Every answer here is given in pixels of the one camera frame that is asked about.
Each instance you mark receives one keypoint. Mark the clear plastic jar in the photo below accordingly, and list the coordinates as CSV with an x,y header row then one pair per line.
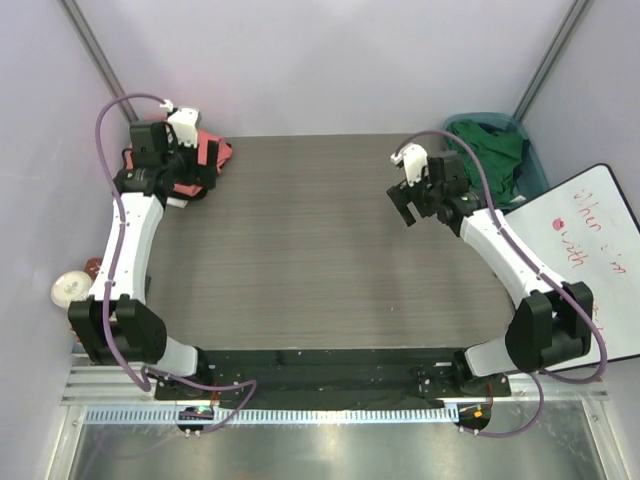
x,y
69,287

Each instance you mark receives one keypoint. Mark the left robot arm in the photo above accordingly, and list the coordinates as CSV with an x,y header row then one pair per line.
x,y
114,322

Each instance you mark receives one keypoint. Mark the white folded t shirt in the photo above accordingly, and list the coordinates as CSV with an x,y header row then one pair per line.
x,y
178,203

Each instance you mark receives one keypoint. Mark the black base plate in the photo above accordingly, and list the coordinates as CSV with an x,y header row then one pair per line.
x,y
421,373

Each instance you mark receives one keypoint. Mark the stack of books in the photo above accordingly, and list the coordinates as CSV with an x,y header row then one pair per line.
x,y
77,348

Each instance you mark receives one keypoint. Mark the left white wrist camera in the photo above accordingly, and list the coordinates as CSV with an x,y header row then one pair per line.
x,y
185,122

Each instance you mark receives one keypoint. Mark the blue plastic bin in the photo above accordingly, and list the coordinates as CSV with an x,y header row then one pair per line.
x,y
530,178

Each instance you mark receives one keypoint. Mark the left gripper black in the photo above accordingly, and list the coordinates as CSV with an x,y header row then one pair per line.
x,y
192,152

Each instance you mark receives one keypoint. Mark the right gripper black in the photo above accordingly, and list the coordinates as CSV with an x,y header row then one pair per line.
x,y
401,195

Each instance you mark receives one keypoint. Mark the small red box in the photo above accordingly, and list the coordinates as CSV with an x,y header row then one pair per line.
x,y
93,267

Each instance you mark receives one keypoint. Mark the black folded t shirt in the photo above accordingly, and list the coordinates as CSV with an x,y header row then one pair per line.
x,y
196,193

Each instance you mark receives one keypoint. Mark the aluminium rail frame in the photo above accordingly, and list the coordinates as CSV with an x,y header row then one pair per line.
x,y
542,430

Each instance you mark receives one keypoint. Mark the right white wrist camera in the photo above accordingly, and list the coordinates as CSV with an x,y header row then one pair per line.
x,y
412,158

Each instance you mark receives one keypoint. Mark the green t shirt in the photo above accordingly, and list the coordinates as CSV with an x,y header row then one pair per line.
x,y
500,153

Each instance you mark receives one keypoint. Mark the left aluminium corner post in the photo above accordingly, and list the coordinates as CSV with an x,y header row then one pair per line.
x,y
89,41

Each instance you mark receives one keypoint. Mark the right aluminium corner post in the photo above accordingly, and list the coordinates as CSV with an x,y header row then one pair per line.
x,y
575,15

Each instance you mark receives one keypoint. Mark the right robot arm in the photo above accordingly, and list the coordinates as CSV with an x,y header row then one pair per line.
x,y
549,326

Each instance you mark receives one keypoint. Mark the white whiteboard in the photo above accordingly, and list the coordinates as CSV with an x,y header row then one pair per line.
x,y
584,230

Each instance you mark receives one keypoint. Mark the red t shirt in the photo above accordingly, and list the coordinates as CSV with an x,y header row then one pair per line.
x,y
156,164

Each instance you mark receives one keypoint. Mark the aluminium corner post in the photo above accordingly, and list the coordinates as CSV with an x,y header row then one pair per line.
x,y
89,41
575,15

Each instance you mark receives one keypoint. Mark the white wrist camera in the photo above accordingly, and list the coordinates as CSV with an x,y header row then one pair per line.
x,y
185,122
412,158

